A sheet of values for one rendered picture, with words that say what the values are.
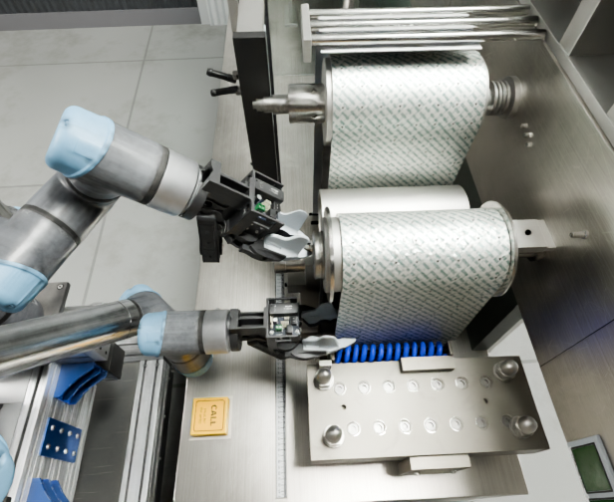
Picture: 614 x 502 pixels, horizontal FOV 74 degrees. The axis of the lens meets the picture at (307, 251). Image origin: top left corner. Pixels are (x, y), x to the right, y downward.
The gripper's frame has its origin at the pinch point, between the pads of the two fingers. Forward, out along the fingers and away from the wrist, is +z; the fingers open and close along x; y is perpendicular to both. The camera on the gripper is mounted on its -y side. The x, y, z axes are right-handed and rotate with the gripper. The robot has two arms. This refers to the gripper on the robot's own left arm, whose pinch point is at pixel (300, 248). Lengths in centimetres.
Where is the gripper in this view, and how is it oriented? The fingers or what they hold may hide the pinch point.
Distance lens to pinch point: 64.6
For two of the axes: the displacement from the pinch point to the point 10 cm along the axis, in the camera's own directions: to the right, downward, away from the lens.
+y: 6.4, -4.4, -6.3
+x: -0.5, -8.4, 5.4
